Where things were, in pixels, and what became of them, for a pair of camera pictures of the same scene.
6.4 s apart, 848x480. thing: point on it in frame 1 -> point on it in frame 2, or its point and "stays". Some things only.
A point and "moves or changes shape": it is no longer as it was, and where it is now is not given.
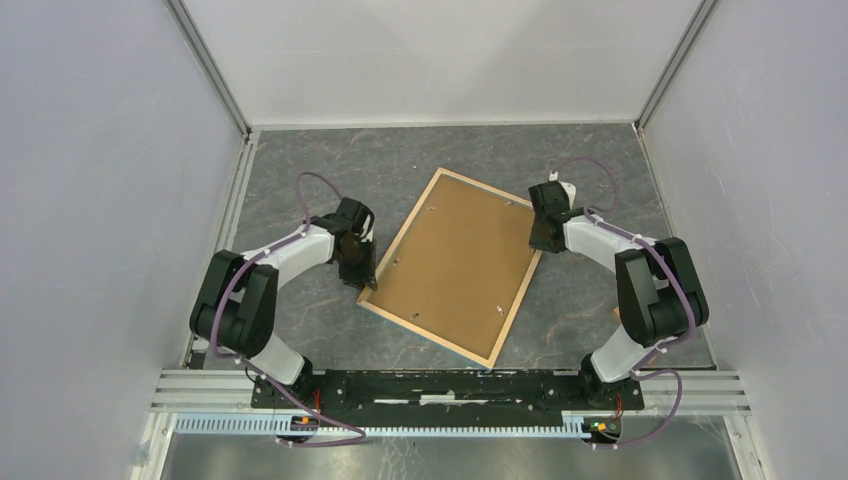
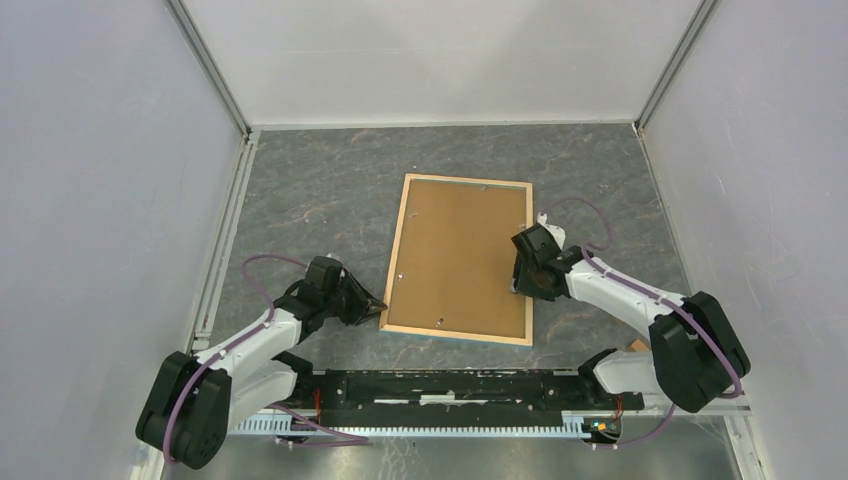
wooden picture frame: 456,272 moves or changes shape
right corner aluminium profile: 689,38 stays
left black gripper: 367,275 -> 362,308
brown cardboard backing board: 458,268 moves or changes shape
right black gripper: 537,244 -> 521,283
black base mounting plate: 444,390 stays
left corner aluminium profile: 196,44 stays
